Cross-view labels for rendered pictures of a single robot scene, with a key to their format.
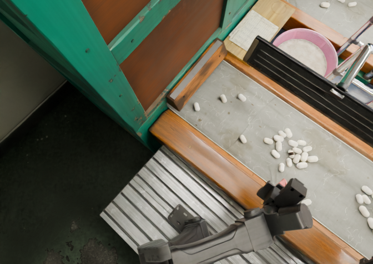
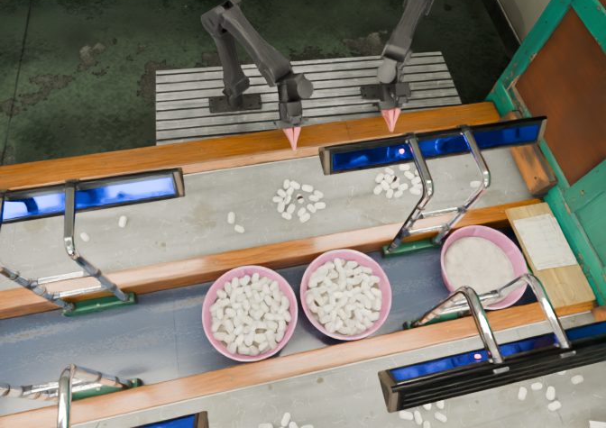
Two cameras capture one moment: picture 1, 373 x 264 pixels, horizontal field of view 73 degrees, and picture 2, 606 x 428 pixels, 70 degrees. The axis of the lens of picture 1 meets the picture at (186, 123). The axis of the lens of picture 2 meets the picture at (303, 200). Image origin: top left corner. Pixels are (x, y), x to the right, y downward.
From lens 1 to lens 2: 1.27 m
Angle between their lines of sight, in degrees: 37
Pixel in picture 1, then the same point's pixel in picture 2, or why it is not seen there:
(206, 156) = (441, 119)
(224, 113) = (468, 162)
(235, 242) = (406, 26)
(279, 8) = (563, 292)
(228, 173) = (416, 122)
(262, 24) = (551, 257)
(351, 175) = (339, 207)
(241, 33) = (550, 229)
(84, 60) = not seen: outside the picture
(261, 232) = (398, 44)
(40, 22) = not seen: outside the picture
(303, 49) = (491, 284)
